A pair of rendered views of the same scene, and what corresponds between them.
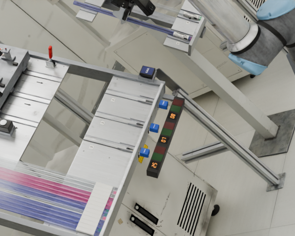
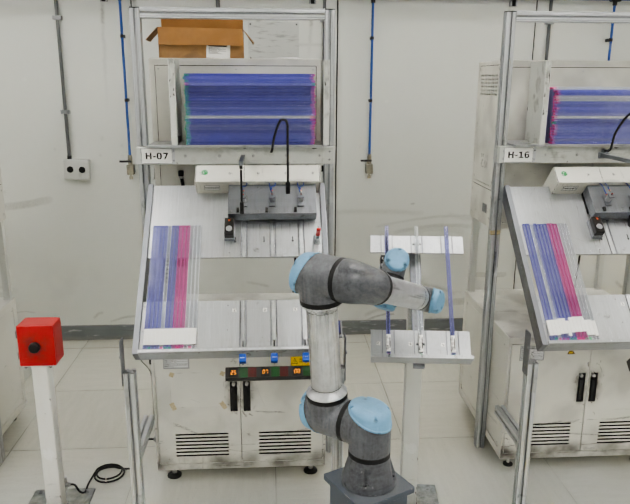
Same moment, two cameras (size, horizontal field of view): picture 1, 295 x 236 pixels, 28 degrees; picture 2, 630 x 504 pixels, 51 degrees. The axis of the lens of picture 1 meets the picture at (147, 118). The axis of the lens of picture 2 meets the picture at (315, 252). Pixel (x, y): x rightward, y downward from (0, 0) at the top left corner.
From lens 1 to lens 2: 1.33 m
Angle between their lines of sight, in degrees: 34
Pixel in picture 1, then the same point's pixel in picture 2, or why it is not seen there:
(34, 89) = (283, 238)
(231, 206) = (313, 484)
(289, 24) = (352, 433)
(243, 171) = not seen: hidden behind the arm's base
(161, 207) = (263, 409)
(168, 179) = (295, 405)
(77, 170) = (205, 307)
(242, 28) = (319, 384)
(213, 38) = (503, 394)
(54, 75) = (305, 247)
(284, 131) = not seen: outside the picture
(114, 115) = (276, 316)
